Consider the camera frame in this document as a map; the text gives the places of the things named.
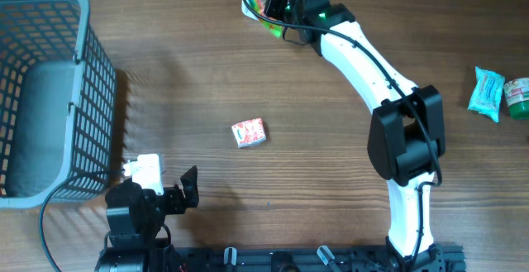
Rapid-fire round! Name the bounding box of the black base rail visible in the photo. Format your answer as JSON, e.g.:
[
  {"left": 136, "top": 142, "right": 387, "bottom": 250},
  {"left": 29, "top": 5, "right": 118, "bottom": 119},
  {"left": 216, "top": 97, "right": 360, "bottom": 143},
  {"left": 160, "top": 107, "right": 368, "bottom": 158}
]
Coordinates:
[{"left": 177, "top": 245, "right": 467, "bottom": 272}]

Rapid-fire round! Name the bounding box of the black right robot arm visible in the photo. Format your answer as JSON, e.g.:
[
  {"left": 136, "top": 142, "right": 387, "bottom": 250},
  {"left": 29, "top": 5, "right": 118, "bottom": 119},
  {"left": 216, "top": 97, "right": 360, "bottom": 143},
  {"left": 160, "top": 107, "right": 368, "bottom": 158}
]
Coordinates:
[{"left": 205, "top": 0, "right": 449, "bottom": 271}]

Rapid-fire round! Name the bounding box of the grey plastic mesh basket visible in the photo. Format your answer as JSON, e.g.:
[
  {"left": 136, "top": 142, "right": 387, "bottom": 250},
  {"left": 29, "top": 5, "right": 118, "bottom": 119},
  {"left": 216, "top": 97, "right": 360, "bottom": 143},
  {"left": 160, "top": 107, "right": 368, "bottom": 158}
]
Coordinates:
[{"left": 1, "top": 0, "right": 117, "bottom": 209}]

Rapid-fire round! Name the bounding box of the teal tissue pack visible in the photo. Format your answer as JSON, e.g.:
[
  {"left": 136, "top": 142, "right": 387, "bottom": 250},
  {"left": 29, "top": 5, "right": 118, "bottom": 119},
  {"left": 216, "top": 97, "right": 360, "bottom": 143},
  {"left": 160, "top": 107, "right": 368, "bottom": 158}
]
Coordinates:
[{"left": 467, "top": 66, "right": 505, "bottom": 123}]

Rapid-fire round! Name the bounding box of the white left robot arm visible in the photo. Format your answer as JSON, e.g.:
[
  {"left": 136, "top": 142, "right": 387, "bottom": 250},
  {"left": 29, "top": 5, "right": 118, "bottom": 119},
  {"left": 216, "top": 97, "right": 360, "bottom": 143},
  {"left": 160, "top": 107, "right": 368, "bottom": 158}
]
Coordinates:
[{"left": 94, "top": 180, "right": 188, "bottom": 272}]

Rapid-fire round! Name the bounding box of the small red white box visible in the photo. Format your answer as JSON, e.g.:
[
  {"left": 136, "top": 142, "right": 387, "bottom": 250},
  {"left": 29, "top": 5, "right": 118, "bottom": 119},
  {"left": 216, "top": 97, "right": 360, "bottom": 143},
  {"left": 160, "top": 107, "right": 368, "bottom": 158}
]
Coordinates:
[{"left": 231, "top": 118, "right": 267, "bottom": 148}]

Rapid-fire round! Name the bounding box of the green lid spice jar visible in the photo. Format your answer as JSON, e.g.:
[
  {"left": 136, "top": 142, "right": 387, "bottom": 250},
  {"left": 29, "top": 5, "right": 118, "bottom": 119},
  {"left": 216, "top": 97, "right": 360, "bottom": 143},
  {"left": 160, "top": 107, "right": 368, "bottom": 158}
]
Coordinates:
[{"left": 503, "top": 78, "right": 529, "bottom": 119}]

